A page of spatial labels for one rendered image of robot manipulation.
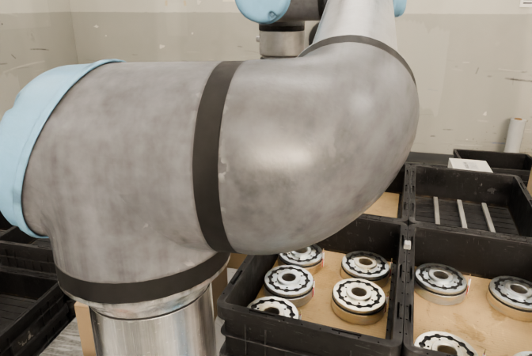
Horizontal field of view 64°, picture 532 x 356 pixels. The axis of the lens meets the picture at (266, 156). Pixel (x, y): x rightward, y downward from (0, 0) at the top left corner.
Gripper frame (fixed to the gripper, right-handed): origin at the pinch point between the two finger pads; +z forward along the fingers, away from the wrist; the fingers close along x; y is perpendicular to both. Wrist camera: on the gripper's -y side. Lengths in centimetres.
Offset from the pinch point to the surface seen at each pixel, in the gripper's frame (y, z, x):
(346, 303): -0.1, 25.6, -13.7
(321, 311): 0.0, 28.5, -9.2
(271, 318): -15.7, 18.5, -2.4
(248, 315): -15.5, 18.8, 1.3
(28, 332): 20, 70, 85
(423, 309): 5.1, 28.4, -28.7
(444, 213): 50, 28, -39
